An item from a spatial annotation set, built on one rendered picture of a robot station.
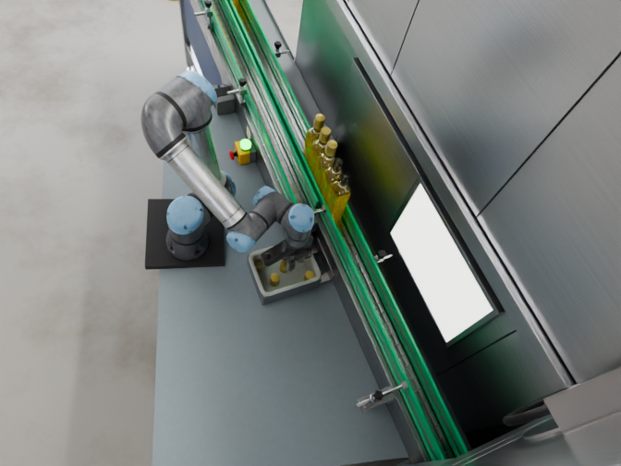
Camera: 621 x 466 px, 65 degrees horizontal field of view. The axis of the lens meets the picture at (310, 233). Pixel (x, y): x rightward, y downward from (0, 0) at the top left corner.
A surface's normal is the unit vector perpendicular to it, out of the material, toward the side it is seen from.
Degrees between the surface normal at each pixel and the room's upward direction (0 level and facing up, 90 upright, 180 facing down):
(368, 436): 0
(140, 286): 0
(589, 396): 29
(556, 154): 90
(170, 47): 0
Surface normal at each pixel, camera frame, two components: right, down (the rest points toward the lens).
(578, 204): -0.92, 0.27
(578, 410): -0.33, -0.27
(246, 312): 0.13, -0.47
